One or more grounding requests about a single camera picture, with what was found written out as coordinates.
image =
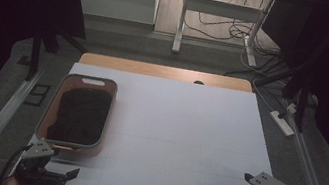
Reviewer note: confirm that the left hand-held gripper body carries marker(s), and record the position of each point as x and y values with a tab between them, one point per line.
35	165

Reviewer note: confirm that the white desk frame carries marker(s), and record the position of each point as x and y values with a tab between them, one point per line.
223	8

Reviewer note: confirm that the white power strip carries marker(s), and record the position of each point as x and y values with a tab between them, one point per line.
281	123

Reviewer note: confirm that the white table cover board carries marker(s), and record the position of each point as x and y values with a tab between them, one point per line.
187	126

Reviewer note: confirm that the person's left hand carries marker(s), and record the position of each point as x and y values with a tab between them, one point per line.
12	183

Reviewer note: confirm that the black cloth garment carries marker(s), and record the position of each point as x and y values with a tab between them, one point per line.
82	116

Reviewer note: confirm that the black metal stand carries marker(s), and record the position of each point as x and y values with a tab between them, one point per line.
301	105
35	54

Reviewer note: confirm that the pink basket with grey rim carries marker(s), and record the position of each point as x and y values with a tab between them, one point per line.
51	110

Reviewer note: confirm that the black table grommet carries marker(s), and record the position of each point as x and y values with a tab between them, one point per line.
199	82

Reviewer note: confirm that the black floor frame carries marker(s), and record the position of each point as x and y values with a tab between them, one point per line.
37	94

